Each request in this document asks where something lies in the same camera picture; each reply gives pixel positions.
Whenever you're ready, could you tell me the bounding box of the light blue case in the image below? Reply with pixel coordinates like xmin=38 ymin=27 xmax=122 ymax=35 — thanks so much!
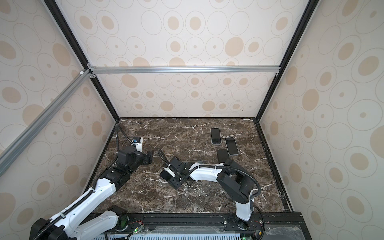
xmin=210 ymin=128 xmax=223 ymax=146
xmin=224 ymin=137 xmax=240 ymax=157

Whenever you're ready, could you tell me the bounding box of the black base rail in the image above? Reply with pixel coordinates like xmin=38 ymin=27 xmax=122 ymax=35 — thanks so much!
xmin=107 ymin=212 xmax=312 ymax=240

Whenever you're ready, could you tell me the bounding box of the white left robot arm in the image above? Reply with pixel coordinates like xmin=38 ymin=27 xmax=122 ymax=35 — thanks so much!
xmin=29 ymin=149 xmax=153 ymax=240

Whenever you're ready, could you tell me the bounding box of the horizontal aluminium frame bar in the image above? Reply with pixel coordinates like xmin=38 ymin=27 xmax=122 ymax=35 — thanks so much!
xmin=91 ymin=65 xmax=280 ymax=74

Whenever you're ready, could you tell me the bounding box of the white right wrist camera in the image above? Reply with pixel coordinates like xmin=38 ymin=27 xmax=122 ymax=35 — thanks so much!
xmin=160 ymin=167 xmax=176 ymax=181

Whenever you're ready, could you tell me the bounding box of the black phone case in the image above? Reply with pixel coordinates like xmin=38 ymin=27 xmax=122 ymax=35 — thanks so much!
xmin=216 ymin=149 xmax=231 ymax=163

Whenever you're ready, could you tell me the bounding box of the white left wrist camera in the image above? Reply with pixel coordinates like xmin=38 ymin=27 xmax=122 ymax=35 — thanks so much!
xmin=131 ymin=137 xmax=143 ymax=152

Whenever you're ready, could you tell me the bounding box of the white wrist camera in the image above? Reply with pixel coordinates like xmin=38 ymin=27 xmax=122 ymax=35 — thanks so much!
xmin=160 ymin=167 xmax=176 ymax=181
xmin=131 ymin=137 xmax=143 ymax=152

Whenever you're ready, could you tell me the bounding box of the white-edged phone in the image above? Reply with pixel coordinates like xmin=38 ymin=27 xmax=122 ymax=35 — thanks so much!
xmin=210 ymin=128 xmax=223 ymax=145

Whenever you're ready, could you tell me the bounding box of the diagonal aluminium frame bar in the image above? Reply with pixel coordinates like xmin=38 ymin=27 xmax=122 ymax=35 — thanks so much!
xmin=1 ymin=70 xmax=91 ymax=175

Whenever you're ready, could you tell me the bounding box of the black corrugated right cable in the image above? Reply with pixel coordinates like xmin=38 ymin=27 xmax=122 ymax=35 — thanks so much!
xmin=157 ymin=149 xmax=266 ymax=240

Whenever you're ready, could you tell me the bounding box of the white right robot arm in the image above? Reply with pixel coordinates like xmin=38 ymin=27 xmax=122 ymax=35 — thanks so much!
xmin=160 ymin=157 xmax=262 ymax=222

